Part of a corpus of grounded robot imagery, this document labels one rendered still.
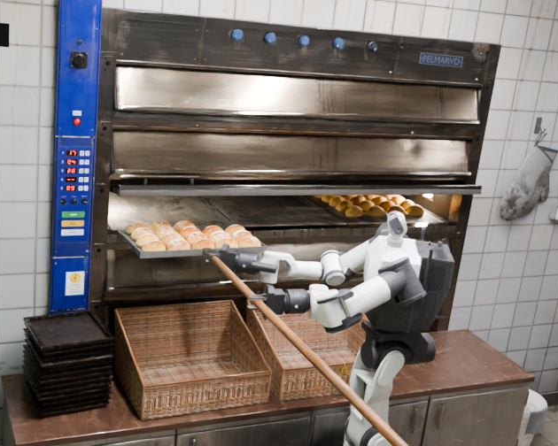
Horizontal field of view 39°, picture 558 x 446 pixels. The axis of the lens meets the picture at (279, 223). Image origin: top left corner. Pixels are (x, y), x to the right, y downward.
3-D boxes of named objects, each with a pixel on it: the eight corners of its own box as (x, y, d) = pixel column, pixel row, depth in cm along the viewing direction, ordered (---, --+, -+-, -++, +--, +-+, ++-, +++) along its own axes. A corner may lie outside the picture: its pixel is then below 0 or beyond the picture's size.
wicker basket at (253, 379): (109, 365, 348) (112, 307, 340) (227, 352, 373) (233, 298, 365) (139, 422, 307) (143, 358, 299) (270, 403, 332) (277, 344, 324)
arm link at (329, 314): (316, 324, 275) (321, 336, 256) (306, 297, 274) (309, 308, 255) (344, 313, 275) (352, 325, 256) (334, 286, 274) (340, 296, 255)
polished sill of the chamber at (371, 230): (104, 238, 338) (104, 229, 337) (448, 228, 413) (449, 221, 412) (106, 242, 333) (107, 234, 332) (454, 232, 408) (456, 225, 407)
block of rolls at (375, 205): (297, 186, 448) (298, 177, 447) (369, 186, 468) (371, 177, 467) (348, 219, 396) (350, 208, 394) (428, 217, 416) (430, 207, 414)
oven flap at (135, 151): (111, 174, 324) (111, 126, 325) (465, 176, 399) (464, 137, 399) (114, 173, 320) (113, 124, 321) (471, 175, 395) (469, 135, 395)
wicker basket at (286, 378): (238, 351, 375) (244, 297, 367) (343, 342, 398) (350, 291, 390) (278, 403, 333) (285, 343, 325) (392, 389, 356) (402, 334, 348)
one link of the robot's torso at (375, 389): (370, 435, 322) (389, 331, 309) (393, 459, 307) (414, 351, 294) (337, 440, 316) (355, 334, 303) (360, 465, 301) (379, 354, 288)
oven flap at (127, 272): (105, 292, 339) (104, 245, 340) (447, 272, 413) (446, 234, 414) (108, 292, 335) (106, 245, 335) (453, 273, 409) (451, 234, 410)
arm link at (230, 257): (222, 269, 321) (251, 273, 320) (217, 277, 312) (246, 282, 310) (225, 240, 318) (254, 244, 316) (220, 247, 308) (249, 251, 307)
